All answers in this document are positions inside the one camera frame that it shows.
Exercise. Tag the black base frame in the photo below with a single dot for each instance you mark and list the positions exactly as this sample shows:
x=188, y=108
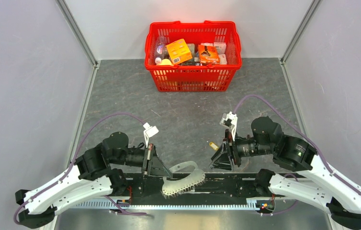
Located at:
x=218, y=188

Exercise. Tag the right aluminium corner post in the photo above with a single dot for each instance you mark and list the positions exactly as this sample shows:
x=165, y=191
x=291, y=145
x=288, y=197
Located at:
x=300, y=30

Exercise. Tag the white pink box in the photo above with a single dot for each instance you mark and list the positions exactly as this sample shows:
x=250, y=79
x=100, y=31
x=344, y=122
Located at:
x=220, y=47

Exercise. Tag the red shopping basket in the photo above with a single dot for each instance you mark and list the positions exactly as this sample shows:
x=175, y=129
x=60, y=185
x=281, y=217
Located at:
x=194, y=78

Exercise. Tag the orange black package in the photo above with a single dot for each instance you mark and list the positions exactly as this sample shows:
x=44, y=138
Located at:
x=208, y=55

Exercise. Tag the yellow round item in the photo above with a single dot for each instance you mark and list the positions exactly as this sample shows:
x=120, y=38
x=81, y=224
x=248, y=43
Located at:
x=166, y=62

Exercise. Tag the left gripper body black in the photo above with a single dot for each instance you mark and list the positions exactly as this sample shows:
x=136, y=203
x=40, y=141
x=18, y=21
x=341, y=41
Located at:
x=147, y=158

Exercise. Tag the yellow key tag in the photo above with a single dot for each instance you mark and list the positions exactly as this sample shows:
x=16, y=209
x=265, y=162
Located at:
x=213, y=146

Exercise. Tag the left aluminium corner post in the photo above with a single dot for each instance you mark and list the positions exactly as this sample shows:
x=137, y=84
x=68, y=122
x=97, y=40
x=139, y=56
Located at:
x=76, y=31

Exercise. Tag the aluminium corner post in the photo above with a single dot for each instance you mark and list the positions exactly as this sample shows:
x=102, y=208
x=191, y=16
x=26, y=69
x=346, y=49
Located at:
x=300, y=30
x=76, y=31

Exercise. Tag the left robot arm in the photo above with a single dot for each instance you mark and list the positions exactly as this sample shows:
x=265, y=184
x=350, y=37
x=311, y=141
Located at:
x=90, y=175

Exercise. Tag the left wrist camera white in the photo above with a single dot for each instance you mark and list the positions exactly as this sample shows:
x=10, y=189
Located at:
x=149, y=131

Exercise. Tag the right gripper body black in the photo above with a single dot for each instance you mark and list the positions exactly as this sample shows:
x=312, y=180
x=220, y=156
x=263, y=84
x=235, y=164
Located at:
x=229, y=137

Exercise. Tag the white slotted cable duct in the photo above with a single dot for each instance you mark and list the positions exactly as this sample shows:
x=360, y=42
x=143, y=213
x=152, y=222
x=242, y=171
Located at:
x=103, y=203

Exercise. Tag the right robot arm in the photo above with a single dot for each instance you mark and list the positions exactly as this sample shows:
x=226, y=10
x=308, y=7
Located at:
x=332, y=192

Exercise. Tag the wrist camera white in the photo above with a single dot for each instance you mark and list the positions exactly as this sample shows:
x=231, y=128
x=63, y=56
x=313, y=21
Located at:
x=229, y=120
x=149, y=131

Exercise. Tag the orange box left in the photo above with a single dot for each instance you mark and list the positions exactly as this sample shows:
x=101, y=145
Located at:
x=179, y=51

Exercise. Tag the clear plastic bottle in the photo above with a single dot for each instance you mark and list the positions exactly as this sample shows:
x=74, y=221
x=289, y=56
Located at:
x=160, y=50

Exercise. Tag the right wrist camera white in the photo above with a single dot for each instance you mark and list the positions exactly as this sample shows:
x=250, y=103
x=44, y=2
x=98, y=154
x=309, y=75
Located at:
x=229, y=120

